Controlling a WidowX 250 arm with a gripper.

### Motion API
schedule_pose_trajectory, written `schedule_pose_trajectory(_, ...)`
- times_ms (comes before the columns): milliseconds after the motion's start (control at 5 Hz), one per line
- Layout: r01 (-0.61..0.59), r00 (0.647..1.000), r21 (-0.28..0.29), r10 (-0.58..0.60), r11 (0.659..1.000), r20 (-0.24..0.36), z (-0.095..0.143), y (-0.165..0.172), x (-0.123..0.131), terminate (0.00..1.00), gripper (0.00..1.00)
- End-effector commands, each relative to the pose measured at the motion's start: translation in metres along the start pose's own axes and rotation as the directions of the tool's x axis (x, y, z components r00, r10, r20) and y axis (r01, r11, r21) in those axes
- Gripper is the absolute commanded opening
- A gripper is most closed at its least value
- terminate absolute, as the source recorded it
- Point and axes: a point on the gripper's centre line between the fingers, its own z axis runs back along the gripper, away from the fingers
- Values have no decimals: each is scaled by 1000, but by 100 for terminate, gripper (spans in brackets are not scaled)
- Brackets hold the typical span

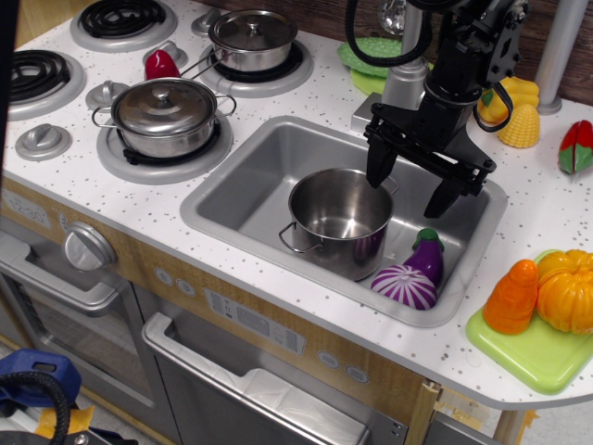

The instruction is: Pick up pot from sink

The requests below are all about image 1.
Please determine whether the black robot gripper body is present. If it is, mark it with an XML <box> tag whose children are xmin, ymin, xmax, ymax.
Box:
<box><xmin>364</xmin><ymin>76</ymin><xmax>496</xmax><ymax>196</ymax></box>

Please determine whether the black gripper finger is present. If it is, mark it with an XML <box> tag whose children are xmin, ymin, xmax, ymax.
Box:
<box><xmin>423</xmin><ymin>179</ymin><xmax>464</xmax><ymax>219</ymax></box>
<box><xmin>366</xmin><ymin>137</ymin><xmax>397</xmax><ymax>188</ymax></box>

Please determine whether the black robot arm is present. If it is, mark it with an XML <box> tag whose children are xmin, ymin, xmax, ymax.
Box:
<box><xmin>364</xmin><ymin>1</ymin><xmax>529</xmax><ymax>218</ymax></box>

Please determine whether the open steel pot in sink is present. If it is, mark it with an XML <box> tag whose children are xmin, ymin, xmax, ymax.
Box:
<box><xmin>278</xmin><ymin>168</ymin><xmax>399</xmax><ymax>281</ymax></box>

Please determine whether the grey toy sink basin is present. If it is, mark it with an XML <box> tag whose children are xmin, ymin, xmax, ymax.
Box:
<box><xmin>181</xmin><ymin>117</ymin><xmax>507</xmax><ymax>327</ymax></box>

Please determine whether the lidded steel pot front burner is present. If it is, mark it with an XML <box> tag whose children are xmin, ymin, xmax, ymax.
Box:
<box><xmin>91</xmin><ymin>77</ymin><xmax>237</xmax><ymax>159</ymax></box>

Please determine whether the yellow toy bell pepper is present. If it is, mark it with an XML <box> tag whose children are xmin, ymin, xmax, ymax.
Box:
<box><xmin>476</xmin><ymin>76</ymin><xmax>541</xmax><ymax>124</ymax></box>

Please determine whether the silver toy faucet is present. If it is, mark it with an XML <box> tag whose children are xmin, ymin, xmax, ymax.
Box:
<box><xmin>351</xmin><ymin>1</ymin><xmax>429</xmax><ymax>134</ymax></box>

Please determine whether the purple toy eggplant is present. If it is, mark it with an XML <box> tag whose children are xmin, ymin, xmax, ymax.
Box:
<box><xmin>404</xmin><ymin>228</ymin><xmax>445</xmax><ymax>287</ymax></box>

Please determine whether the yellow toy corn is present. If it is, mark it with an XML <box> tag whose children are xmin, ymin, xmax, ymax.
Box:
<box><xmin>498</xmin><ymin>104</ymin><xmax>540</xmax><ymax>148</ymax></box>

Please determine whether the purple white toy onion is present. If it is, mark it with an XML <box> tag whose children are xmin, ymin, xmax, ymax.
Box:
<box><xmin>371</xmin><ymin>265</ymin><xmax>437</xmax><ymax>311</ymax></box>

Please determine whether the green toy leafy vegetable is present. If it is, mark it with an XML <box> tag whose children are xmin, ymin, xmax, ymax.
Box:
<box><xmin>337</xmin><ymin>37</ymin><xmax>402</xmax><ymax>79</ymax></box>

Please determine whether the orange toy carrot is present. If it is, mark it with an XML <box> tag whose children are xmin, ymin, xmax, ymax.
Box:
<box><xmin>482</xmin><ymin>260</ymin><xmax>538</xmax><ymax>335</ymax></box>

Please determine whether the back right stove burner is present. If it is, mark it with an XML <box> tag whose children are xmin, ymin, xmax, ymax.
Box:
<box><xmin>198</xmin><ymin>42</ymin><xmax>313</xmax><ymax>98</ymax></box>

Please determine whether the stove burner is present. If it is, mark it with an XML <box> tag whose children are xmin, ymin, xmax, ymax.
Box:
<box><xmin>96</xmin><ymin>116</ymin><xmax>233</xmax><ymax>185</ymax></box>
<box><xmin>69</xmin><ymin>0</ymin><xmax>178</xmax><ymax>54</ymax></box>
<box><xmin>198</xmin><ymin>42</ymin><xmax>313</xmax><ymax>98</ymax></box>
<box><xmin>8</xmin><ymin>50</ymin><xmax>86</xmax><ymax>121</ymax></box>

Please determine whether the red green toy chili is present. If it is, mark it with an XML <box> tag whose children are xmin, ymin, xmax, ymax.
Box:
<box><xmin>558</xmin><ymin>121</ymin><xmax>592</xmax><ymax>174</ymax></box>

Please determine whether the grey vertical pole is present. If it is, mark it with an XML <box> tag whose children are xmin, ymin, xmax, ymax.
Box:
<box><xmin>535</xmin><ymin>1</ymin><xmax>573</xmax><ymax>115</ymax></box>

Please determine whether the orange toy pumpkin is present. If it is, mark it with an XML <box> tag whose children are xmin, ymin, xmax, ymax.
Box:
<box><xmin>536</xmin><ymin>249</ymin><xmax>592</xmax><ymax>335</ymax></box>

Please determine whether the lidded steel saucepan back burner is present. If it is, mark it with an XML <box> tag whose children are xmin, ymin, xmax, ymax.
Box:
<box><xmin>182</xmin><ymin>9</ymin><xmax>298</xmax><ymax>75</ymax></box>

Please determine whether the light green cutting board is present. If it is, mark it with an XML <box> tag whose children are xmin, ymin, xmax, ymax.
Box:
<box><xmin>465</xmin><ymin>248</ymin><xmax>593</xmax><ymax>396</ymax></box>

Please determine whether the silver stove knob back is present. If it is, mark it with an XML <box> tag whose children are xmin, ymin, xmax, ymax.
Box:
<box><xmin>191</xmin><ymin>7</ymin><xmax>227</xmax><ymax>38</ymax></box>

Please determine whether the silver stove knob behind pepper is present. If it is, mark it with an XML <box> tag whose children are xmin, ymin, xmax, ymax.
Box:
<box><xmin>157</xmin><ymin>40</ymin><xmax>188</xmax><ymax>70</ymax></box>

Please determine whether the red toy pepper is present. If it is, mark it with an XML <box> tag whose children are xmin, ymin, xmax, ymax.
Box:
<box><xmin>145</xmin><ymin>49</ymin><xmax>181</xmax><ymax>81</ymax></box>

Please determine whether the front stove burner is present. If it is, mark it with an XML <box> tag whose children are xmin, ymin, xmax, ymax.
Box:
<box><xmin>96</xmin><ymin>116</ymin><xmax>233</xmax><ymax>185</ymax></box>

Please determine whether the silver stove knob middle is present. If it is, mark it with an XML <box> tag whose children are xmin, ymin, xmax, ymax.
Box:
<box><xmin>85</xmin><ymin>80</ymin><xmax>129</xmax><ymax>110</ymax></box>

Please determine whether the grey dishwasher door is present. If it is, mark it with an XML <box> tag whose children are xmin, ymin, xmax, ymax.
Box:
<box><xmin>142</xmin><ymin>312</ymin><xmax>409</xmax><ymax>444</ymax></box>

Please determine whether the silver oven dial knob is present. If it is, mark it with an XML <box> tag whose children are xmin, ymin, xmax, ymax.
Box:
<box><xmin>62</xmin><ymin>222</ymin><xmax>117</xmax><ymax>272</ymax></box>

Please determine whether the back left stove burner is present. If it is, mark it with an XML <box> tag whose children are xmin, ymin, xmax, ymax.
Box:
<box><xmin>69</xmin><ymin>0</ymin><xmax>178</xmax><ymax>54</ymax></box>

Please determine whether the silver stove knob front left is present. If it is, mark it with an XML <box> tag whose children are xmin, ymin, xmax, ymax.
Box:
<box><xmin>15</xmin><ymin>123</ymin><xmax>72</xmax><ymax>161</ymax></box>

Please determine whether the far left stove burner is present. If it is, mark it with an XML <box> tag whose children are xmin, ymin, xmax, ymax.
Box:
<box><xmin>8</xmin><ymin>50</ymin><xmax>86</xmax><ymax>121</ymax></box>

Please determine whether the blue clamp tool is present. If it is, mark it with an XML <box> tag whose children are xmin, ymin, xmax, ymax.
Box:
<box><xmin>1</xmin><ymin>349</ymin><xmax>82</xmax><ymax>415</ymax></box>

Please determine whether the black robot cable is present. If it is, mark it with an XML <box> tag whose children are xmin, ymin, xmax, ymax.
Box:
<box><xmin>345</xmin><ymin>0</ymin><xmax>436</xmax><ymax>68</ymax></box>

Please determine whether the grey oven door handle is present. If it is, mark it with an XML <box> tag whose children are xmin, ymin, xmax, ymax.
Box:
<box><xmin>1</xmin><ymin>233</ymin><xmax>120</xmax><ymax>317</ymax></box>

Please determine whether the black corrugated hose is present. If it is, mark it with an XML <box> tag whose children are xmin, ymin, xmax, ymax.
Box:
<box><xmin>0</xmin><ymin>370</ymin><xmax>71</xmax><ymax>445</ymax></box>

